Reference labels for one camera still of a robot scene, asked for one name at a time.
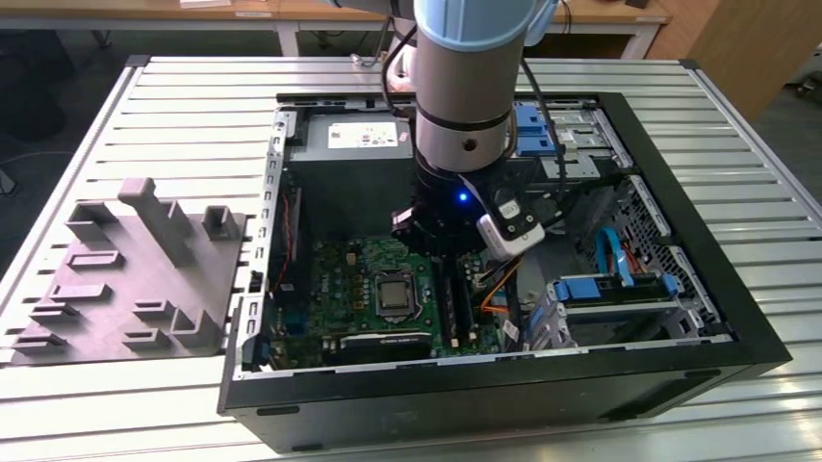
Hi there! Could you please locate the grey power supply unit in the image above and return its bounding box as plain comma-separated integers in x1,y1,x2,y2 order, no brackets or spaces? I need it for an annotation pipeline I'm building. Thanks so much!
286,111,419,238

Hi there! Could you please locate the silver CPU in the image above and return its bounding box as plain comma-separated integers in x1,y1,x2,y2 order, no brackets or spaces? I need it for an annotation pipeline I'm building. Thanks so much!
377,281,417,309

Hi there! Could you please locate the green motherboard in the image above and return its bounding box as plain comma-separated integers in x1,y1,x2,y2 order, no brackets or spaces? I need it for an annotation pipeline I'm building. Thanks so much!
263,234,519,365

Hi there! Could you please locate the metal CPU socket cover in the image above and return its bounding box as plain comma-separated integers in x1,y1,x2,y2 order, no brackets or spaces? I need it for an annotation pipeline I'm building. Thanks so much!
371,271,423,323

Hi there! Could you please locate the silver optical drive cage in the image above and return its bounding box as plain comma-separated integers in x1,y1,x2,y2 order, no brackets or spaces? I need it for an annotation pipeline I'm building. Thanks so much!
513,101,634,209

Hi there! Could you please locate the hard disk in blue carrier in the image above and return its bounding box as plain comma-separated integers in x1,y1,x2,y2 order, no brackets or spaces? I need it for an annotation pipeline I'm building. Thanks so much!
550,271,677,305

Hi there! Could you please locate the black graphics card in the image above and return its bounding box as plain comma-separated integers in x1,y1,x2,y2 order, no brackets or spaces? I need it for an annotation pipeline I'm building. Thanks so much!
338,331,433,362

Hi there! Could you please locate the silver disk bay cage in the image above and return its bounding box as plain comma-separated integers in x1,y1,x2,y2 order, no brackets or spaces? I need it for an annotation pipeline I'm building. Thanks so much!
523,283,735,348

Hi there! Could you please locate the black PC case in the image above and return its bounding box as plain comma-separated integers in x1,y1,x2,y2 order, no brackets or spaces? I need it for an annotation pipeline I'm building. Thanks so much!
216,90,793,452

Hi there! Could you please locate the grey parts rack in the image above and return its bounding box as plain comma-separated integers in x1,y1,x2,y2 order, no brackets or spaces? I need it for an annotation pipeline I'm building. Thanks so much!
0,176,258,371

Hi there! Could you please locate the wooden cabinet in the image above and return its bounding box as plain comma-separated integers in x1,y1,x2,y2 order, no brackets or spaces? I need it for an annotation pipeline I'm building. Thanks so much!
665,0,822,121

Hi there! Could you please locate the black chair base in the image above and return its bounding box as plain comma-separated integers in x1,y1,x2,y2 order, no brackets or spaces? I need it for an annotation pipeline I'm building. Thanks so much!
784,69,822,97

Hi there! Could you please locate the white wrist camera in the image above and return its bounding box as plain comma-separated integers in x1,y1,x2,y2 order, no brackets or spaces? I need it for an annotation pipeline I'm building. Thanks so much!
475,186,547,264

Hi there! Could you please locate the orange wire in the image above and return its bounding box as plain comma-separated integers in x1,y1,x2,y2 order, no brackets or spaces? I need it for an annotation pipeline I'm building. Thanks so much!
479,267,519,314

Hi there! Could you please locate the blue plastic drive bracket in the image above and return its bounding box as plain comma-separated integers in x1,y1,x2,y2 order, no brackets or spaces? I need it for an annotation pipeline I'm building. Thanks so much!
513,104,559,156

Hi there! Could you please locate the black cable bundle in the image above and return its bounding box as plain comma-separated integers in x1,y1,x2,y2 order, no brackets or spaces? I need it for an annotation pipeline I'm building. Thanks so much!
473,176,622,290

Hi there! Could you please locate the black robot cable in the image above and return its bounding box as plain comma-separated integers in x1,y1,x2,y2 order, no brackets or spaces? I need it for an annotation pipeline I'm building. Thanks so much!
378,16,421,119
518,60,574,237

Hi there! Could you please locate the blue flat data cable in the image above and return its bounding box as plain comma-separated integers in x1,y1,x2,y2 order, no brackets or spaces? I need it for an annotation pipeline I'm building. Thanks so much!
595,225,635,289

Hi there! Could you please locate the wooden desk white frame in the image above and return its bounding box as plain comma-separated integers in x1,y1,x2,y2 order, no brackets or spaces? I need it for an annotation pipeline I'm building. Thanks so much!
0,0,673,60

